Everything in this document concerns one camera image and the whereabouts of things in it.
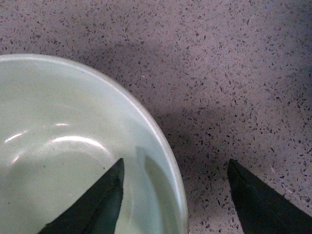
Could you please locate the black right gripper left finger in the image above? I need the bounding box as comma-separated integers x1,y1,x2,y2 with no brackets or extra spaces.
39,158,124,234

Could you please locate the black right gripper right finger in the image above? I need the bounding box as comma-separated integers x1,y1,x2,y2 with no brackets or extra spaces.
227,159,312,234

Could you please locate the light green bowl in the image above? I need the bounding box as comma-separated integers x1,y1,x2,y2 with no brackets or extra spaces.
0,54,189,234

